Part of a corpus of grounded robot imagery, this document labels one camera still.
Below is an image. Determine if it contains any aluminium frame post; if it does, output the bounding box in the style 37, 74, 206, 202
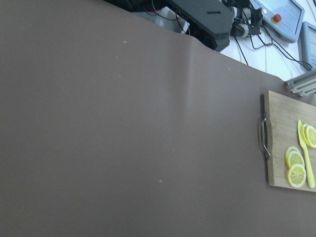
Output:
284, 69, 316, 97

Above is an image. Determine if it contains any blue teach pendant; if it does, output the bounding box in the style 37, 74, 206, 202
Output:
298, 21, 316, 68
250, 0, 305, 43

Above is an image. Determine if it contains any bamboo cutting board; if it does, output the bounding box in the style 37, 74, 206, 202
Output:
261, 90, 316, 189

